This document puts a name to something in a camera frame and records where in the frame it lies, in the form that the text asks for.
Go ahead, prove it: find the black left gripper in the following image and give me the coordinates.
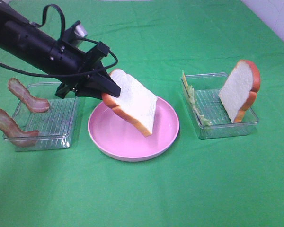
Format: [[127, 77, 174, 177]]
[[49, 41, 121, 99]]

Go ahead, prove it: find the bread slice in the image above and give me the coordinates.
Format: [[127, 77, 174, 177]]
[[218, 59, 261, 123], [102, 69, 158, 137]]

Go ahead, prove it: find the bacon strip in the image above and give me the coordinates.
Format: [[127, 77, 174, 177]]
[[0, 108, 39, 147], [8, 78, 50, 113]]

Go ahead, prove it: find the yellow cheese slice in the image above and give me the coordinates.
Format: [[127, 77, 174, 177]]
[[182, 70, 189, 89]]

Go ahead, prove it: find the green lettuce leaf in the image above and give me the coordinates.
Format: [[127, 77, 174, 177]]
[[187, 85, 213, 126]]

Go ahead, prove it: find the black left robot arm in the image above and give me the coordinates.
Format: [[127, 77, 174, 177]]
[[0, 0, 121, 99]]

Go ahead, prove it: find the pink round plate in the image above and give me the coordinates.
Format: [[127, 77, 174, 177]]
[[88, 97, 179, 162]]

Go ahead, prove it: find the left clear plastic tray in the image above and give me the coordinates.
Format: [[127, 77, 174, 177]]
[[3, 82, 80, 152]]

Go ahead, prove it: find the clear plastic tray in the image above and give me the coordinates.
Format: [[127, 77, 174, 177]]
[[181, 72, 259, 139], [3, 82, 80, 152]]

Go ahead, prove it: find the right clear plastic tray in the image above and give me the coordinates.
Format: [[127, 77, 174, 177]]
[[181, 72, 259, 139]]

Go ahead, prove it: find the green tablecloth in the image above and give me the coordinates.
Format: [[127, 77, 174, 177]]
[[0, 0, 284, 227]]

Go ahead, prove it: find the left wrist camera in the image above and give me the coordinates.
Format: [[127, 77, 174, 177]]
[[62, 20, 88, 47]]

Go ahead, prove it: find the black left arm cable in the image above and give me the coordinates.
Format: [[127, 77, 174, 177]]
[[0, 3, 119, 79]]

